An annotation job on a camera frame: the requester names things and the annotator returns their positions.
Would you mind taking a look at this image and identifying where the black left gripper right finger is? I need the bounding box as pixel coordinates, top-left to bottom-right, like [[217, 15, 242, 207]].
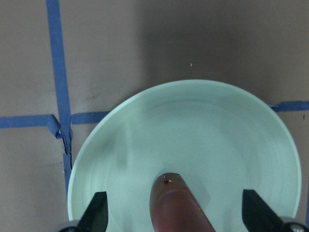
[[242, 189, 287, 232]]

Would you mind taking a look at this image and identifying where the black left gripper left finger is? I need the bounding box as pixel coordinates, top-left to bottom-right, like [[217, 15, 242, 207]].
[[77, 192, 108, 232]]

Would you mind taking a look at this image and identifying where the brown bun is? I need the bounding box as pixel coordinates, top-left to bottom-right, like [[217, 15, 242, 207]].
[[150, 173, 215, 232]]

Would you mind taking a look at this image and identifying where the green plate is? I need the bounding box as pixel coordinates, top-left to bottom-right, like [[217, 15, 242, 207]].
[[68, 80, 301, 232]]

